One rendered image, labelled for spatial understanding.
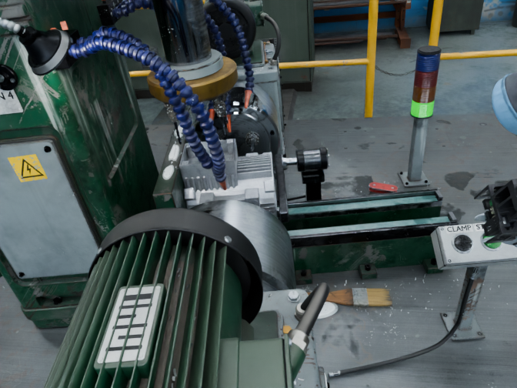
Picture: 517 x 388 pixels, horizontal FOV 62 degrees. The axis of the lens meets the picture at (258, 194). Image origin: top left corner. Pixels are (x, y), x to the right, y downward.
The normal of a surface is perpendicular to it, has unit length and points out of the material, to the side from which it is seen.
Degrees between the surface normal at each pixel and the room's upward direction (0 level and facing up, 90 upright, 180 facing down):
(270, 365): 0
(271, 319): 0
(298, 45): 90
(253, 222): 28
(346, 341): 0
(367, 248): 90
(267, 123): 90
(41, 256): 90
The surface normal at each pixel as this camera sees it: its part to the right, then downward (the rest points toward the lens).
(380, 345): -0.11, -0.81
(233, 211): 0.12, -0.81
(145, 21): -0.15, 0.59
